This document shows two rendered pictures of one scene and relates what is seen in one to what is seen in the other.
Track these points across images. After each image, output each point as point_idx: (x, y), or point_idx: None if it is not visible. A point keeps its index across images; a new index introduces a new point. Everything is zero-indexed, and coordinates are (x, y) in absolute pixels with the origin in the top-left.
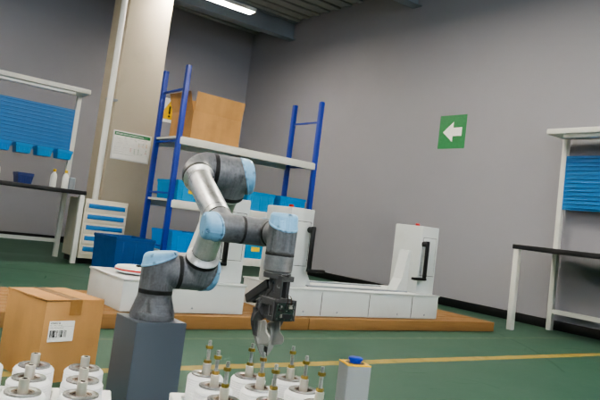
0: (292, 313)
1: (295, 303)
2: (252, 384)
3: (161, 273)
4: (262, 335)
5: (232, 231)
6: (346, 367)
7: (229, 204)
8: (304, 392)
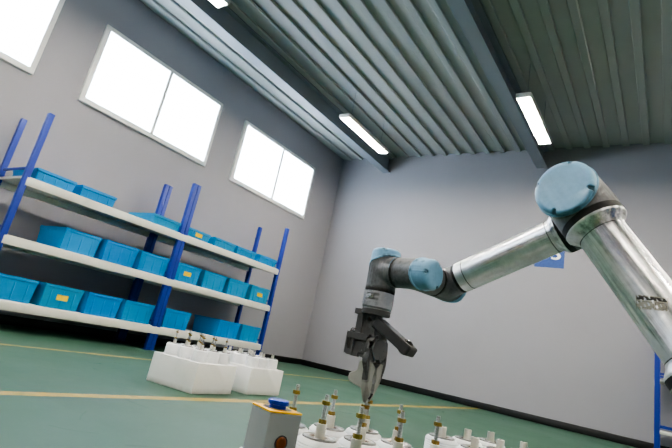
0: (347, 344)
1: (348, 333)
2: (372, 443)
3: None
4: None
5: None
6: None
7: (576, 244)
8: (313, 433)
